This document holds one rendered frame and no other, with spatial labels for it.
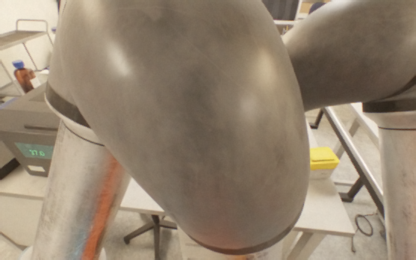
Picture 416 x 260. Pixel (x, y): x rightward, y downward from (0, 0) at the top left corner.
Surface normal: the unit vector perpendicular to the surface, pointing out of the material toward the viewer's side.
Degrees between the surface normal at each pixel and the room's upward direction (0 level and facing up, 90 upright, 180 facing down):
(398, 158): 91
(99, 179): 86
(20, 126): 51
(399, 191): 91
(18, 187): 0
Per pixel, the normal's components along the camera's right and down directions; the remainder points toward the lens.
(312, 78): -0.59, 0.52
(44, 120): -0.09, -0.01
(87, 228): 0.46, 0.54
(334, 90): -0.32, 0.77
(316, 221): 0.00, -0.78
